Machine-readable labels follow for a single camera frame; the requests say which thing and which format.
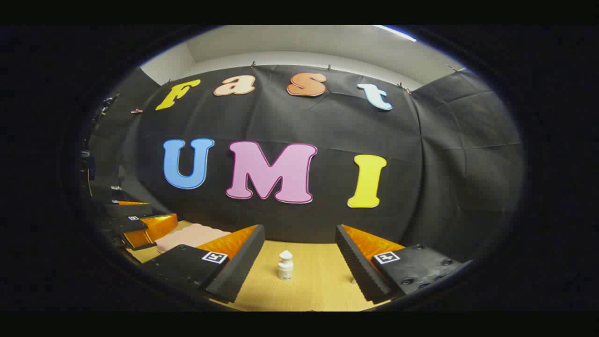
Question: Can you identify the small white bottle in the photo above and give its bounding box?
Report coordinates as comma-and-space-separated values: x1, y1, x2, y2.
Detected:
278, 250, 294, 281

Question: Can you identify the pink suitcase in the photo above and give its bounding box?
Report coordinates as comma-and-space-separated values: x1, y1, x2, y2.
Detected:
155, 223, 232, 254

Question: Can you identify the black backdrop cloth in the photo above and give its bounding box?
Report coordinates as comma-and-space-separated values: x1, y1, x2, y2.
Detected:
87, 64, 524, 263

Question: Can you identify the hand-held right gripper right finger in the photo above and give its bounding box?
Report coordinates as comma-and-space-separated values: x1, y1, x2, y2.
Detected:
335, 224, 472, 303

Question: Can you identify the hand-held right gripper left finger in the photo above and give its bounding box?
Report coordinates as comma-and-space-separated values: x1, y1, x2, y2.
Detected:
140, 224, 265, 303

